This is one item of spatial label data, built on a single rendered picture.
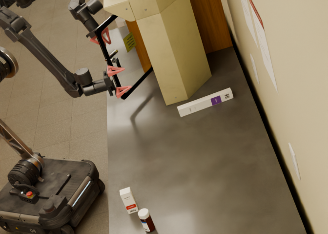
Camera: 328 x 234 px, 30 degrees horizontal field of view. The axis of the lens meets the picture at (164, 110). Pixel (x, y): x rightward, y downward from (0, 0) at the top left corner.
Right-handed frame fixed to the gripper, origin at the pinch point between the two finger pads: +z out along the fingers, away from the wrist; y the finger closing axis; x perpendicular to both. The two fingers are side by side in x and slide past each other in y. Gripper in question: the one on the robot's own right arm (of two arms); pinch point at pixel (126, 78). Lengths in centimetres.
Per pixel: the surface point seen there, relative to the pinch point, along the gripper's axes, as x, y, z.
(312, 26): -142, 81, 54
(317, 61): -141, 73, 54
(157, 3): 9.5, 25.7, 23.0
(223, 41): 46, -22, 48
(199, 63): 18.8, -14.4, 32.9
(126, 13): 9.1, 25.7, 8.8
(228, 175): -52, -25, 32
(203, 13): 46, -3, 42
